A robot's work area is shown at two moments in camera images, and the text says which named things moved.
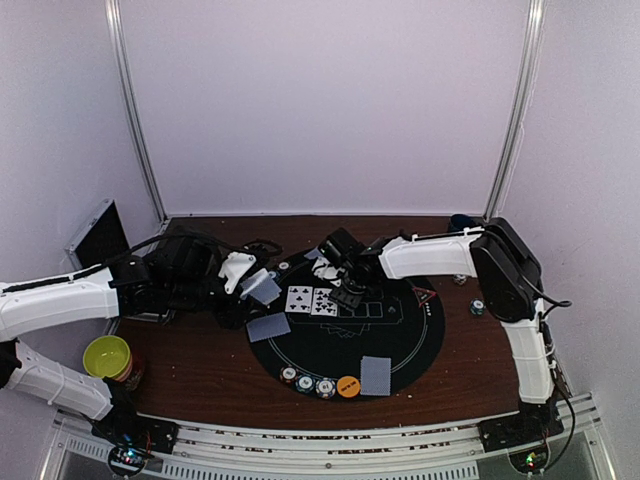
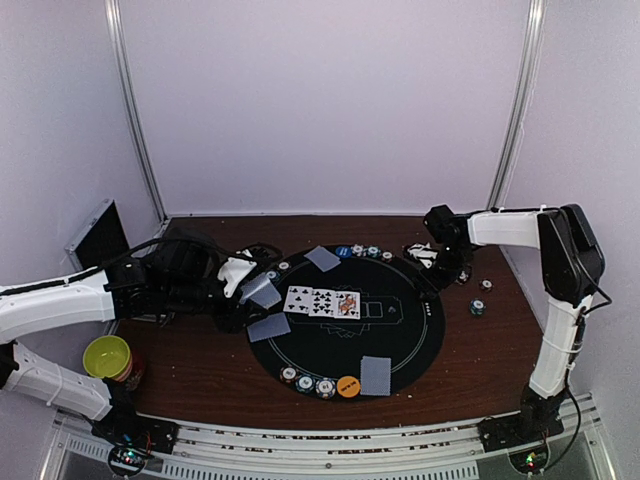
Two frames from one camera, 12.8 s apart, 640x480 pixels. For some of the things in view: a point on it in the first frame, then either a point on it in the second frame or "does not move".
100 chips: (288, 373) does not move
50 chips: (305, 383) does not move
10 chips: (325, 387) does not move
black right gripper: (350, 300) -> (430, 283)
